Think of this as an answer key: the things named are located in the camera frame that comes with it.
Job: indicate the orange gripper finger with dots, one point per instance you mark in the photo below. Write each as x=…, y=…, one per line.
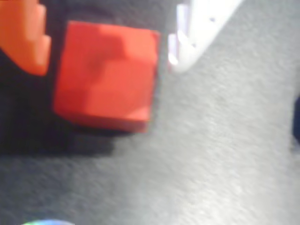
x=21, y=35

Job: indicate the red cube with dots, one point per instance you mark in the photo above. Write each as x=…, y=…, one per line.
x=105, y=75

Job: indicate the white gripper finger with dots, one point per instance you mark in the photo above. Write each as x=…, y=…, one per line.
x=201, y=25

